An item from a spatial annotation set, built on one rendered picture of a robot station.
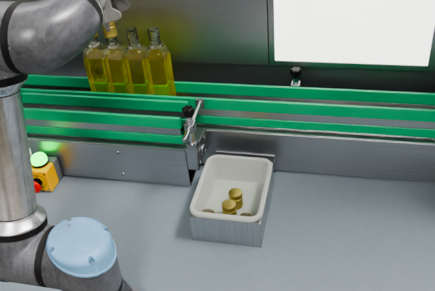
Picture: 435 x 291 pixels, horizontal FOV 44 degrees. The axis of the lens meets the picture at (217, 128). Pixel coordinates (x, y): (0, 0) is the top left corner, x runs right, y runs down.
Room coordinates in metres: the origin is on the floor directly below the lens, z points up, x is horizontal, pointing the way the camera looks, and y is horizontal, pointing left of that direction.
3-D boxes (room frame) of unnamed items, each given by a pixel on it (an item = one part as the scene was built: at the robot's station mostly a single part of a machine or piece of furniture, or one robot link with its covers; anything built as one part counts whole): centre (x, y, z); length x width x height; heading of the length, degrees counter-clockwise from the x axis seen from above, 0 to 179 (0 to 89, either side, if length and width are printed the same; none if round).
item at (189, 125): (1.12, 0.06, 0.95); 0.17 x 0.03 x 0.12; 164
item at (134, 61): (1.29, 0.20, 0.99); 0.06 x 0.06 x 0.21; 74
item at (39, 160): (1.18, 0.49, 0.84); 0.05 x 0.05 x 0.03
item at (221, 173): (0.99, -0.02, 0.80); 0.22 x 0.17 x 0.09; 164
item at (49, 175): (1.17, 0.49, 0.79); 0.07 x 0.07 x 0.07; 74
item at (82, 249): (0.70, 0.28, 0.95); 0.13 x 0.12 x 0.14; 75
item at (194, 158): (1.14, 0.06, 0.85); 0.09 x 0.04 x 0.07; 164
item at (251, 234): (1.02, -0.03, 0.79); 0.27 x 0.17 x 0.08; 164
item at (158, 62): (1.28, 0.14, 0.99); 0.06 x 0.06 x 0.21; 73
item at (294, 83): (1.25, -0.23, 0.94); 0.07 x 0.04 x 0.13; 164
